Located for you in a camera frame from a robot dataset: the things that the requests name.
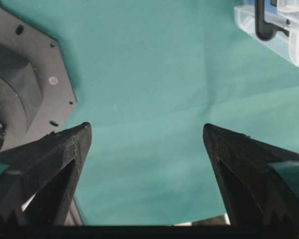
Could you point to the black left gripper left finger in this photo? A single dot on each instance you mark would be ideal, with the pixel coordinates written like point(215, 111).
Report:
point(41, 177)

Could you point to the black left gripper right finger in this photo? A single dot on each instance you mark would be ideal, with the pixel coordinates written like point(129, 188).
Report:
point(252, 190)

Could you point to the clear plastic storage case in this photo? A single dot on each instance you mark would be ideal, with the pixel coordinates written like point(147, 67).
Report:
point(275, 23)

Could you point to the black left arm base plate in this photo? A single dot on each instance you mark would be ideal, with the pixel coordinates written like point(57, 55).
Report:
point(36, 95)

